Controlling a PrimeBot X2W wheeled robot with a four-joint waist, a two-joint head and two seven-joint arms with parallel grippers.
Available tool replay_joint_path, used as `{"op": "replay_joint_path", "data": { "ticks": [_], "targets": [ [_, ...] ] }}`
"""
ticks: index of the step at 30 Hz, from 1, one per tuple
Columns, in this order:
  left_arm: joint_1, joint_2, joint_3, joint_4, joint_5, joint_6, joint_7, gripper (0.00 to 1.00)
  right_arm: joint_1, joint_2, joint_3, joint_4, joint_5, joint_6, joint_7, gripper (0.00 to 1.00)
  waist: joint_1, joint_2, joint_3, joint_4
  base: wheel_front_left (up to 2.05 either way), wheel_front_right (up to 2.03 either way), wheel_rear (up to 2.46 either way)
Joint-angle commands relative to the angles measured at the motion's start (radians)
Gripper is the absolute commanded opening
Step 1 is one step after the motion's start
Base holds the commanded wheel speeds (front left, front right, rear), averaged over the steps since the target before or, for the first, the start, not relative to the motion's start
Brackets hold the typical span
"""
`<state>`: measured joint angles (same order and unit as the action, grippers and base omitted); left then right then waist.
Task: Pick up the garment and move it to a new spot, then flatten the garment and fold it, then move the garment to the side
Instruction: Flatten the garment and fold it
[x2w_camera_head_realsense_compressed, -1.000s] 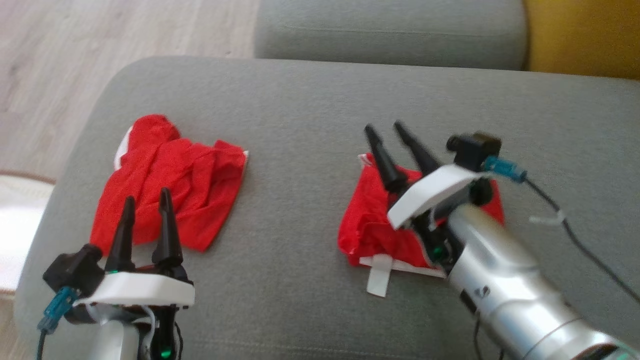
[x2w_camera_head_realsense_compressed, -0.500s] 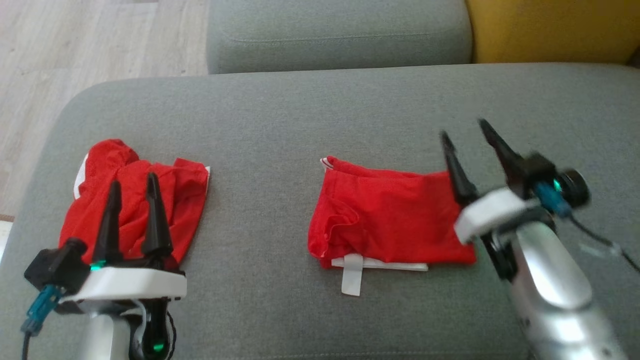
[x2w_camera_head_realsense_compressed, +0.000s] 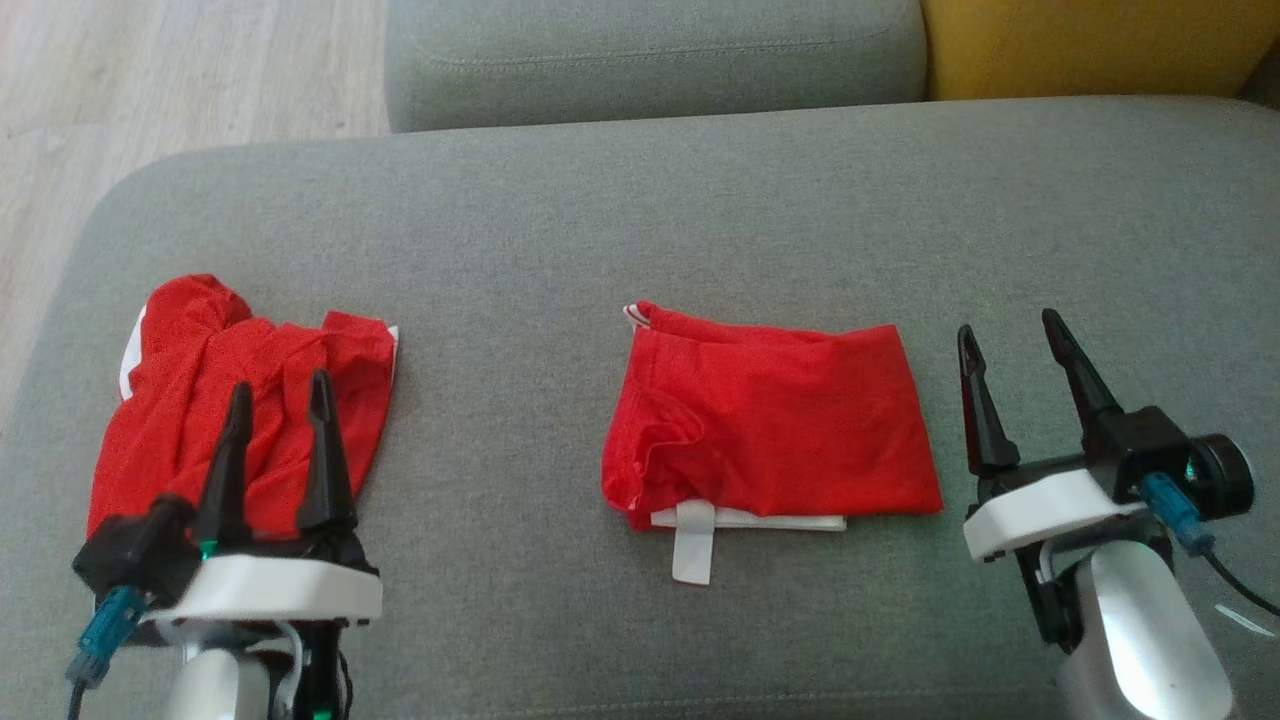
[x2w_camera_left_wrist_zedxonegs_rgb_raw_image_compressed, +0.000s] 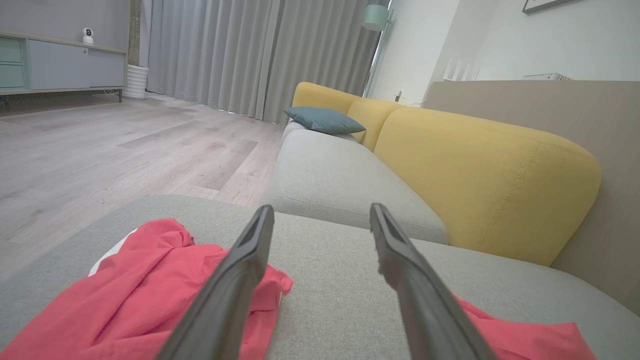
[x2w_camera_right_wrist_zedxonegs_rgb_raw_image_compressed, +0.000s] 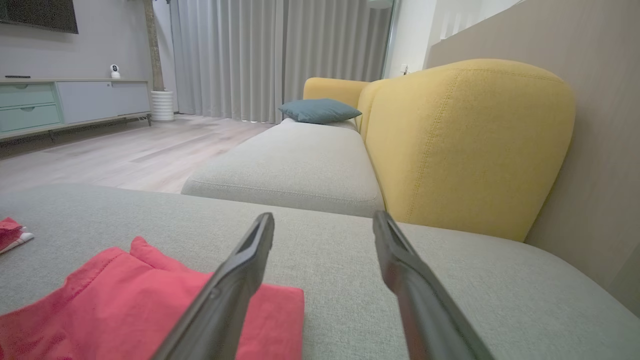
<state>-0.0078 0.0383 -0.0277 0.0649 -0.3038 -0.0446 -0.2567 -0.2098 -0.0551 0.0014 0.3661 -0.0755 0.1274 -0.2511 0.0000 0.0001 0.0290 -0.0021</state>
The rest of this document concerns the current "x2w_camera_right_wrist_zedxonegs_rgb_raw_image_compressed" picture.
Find yellow sofa armrest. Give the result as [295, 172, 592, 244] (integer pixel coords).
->
[303, 77, 371, 109]

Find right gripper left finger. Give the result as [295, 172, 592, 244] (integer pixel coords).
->
[152, 212, 276, 360]

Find grey and green TV cabinet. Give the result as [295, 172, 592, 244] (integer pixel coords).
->
[0, 77, 152, 142]

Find red shorts with white stripe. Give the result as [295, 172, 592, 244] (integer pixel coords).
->
[0, 216, 35, 255]

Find yellow sofa backrest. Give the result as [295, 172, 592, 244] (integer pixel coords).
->
[356, 59, 576, 243]

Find indoor tree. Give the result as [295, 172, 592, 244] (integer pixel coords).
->
[142, 0, 166, 92]

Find grey sofa seat cushion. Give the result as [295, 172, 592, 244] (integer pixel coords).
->
[181, 117, 386, 218]

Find black wall television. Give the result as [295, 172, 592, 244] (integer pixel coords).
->
[0, 0, 79, 35]

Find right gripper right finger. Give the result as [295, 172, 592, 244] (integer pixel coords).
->
[372, 210, 496, 360]

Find white ribbed plant pot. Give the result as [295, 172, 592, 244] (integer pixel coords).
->
[150, 90, 175, 122]

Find red Bulls 23 jersey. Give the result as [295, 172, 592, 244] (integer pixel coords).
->
[0, 236, 305, 360]

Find blue-grey throw pillow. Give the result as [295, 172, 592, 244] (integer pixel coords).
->
[278, 98, 362, 125]

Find grey pleated curtains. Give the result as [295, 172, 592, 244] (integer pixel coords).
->
[169, 0, 396, 125]

